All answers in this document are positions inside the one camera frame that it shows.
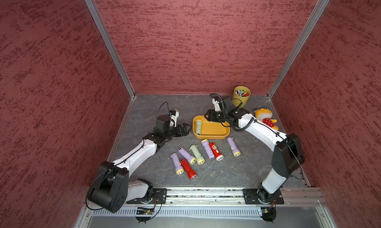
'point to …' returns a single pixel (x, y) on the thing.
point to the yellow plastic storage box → (211, 130)
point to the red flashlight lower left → (191, 173)
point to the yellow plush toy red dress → (265, 115)
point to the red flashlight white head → (218, 156)
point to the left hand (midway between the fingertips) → (186, 130)
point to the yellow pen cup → (244, 99)
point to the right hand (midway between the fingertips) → (207, 119)
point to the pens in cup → (241, 93)
